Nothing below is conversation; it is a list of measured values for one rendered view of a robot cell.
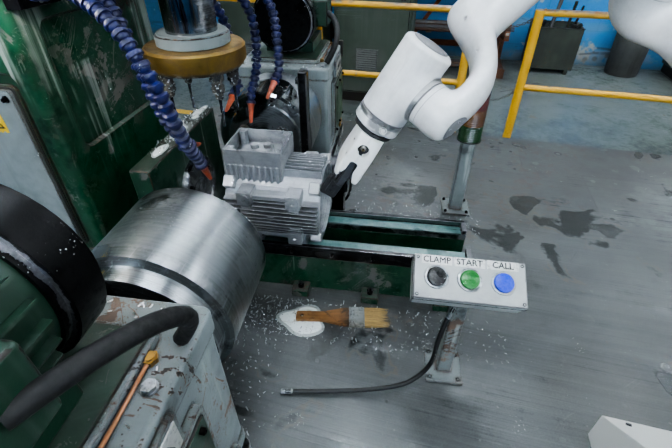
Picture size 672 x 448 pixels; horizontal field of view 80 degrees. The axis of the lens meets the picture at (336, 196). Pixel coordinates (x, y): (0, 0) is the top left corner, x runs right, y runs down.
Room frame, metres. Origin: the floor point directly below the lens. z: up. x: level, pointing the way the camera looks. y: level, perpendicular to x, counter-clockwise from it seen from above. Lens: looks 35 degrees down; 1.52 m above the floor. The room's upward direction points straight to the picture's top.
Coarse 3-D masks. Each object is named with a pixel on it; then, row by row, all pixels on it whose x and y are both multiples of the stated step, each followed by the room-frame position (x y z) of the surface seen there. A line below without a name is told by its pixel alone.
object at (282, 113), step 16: (288, 80) 1.07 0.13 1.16; (240, 96) 0.97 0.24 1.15; (256, 96) 0.96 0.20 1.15; (272, 96) 0.95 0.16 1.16; (288, 96) 0.98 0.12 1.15; (224, 112) 0.97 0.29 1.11; (240, 112) 0.96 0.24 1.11; (256, 112) 0.95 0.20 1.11; (272, 112) 0.95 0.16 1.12; (288, 112) 0.95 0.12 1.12; (320, 112) 1.09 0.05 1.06; (224, 128) 0.97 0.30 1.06; (256, 128) 0.95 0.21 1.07; (272, 128) 0.95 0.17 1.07; (288, 128) 0.94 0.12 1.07; (224, 144) 0.97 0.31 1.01
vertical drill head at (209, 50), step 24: (168, 0) 0.71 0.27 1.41; (192, 0) 0.71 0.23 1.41; (168, 24) 0.71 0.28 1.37; (192, 24) 0.71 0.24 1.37; (216, 24) 0.75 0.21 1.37; (144, 48) 0.71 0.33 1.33; (168, 48) 0.69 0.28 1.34; (192, 48) 0.69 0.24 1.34; (216, 48) 0.71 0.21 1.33; (240, 48) 0.73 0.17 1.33; (168, 72) 0.66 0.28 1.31; (192, 72) 0.66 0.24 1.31; (216, 72) 0.68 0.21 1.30; (192, 96) 0.80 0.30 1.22; (216, 96) 0.70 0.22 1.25
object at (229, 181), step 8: (328, 160) 0.76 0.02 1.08; (224, 176) 0.69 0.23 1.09; (232, 176) 0.68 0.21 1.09; (224, 184) 0.67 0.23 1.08; (232, 184) 0.67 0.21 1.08; (312, 184) 0.66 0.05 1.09; (320, 184) 0.66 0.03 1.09; (312, 192) 0.64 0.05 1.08; (320, 192) 0.66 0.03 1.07; (320, 232) 0.65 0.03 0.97; (312, 240) 0.64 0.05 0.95; (320, 240) 0.64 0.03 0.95
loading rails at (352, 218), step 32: (352, 224) 0.74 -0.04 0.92; (384, 224) 0.74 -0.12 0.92; (416, 224) 0.74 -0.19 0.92; (448, 224) 0.74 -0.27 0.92; (288, 256) 0.66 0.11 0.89; (320, 256) 0.65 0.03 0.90; (352, 256) 0.64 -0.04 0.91; (384, 256) 0.63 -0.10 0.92; (352, 288) 0.64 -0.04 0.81; (384, 288) 0.63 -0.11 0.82
